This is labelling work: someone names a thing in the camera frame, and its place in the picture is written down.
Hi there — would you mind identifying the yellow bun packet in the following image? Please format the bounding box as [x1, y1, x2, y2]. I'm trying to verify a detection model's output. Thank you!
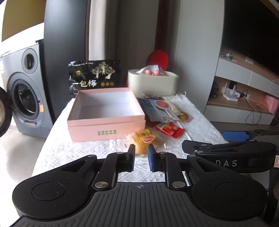
[125, 130, 167, 155]

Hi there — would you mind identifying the red round paddle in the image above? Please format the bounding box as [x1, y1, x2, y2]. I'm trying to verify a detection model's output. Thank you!
[146, 50, 169, 71]

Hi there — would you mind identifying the blue snack packet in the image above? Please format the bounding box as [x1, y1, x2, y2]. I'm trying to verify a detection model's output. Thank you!
[138, 97, 181, 123]

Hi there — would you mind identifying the cream tissue box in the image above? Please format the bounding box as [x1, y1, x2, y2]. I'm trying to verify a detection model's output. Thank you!
[127, 69, 179, 97]

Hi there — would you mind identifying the white television cabinet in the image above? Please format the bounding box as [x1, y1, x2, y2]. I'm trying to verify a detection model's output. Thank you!
[205, 49, 279, 125]

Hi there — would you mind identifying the small red snack packet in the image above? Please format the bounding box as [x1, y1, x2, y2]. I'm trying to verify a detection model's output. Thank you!
[154, 122, 185, 138]

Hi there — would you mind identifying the pink bag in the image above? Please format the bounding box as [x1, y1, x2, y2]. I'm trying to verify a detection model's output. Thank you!
[263, 94, 275, 114]

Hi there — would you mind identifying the pink cardboard box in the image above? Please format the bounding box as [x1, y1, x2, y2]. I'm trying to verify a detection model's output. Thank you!
[67, 87, 146, 143]

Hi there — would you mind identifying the grey curtain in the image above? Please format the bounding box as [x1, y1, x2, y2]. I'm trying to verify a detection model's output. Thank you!
[88, 0, 119, 61]

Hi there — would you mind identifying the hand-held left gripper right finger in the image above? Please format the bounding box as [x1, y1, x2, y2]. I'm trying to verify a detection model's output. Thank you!
[148, 144, 220, 190]

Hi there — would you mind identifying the black television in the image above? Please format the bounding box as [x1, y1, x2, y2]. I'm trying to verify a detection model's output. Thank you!
[222, 0, 279, 76]

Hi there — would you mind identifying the white tissue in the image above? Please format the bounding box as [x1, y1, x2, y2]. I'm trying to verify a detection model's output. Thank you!
[137, 65, 159, 73]

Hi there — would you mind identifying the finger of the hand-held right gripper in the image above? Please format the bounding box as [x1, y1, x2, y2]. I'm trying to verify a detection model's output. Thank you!
[182, 140, 276, 155]
[224, 129, 279, 143]

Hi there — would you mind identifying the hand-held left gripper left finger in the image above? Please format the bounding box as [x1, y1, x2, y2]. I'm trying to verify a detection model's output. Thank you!
[59, 144, 136, 192]

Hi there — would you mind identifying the clear packet with yellow snack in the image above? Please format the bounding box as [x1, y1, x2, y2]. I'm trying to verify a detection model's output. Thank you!
[172, 107, 194, 123]

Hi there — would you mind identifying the dark grey tall cabinet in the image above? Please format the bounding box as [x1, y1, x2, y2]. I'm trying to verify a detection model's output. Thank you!
[44, 0, 90, 125]

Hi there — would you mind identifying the grey washing machine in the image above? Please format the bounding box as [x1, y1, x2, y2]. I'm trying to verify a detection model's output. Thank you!
[0, 42, 54, 139]

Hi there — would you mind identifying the white router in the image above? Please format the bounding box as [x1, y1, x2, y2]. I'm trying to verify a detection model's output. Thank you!
[221, 84, 239, 101]

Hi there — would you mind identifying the washing machine door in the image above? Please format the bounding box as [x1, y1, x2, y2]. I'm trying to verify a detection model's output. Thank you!
[0, 87, 14, 138]

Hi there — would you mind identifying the black snack bag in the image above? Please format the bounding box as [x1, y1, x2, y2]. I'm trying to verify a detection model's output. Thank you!
[68, 60, 122, 98]

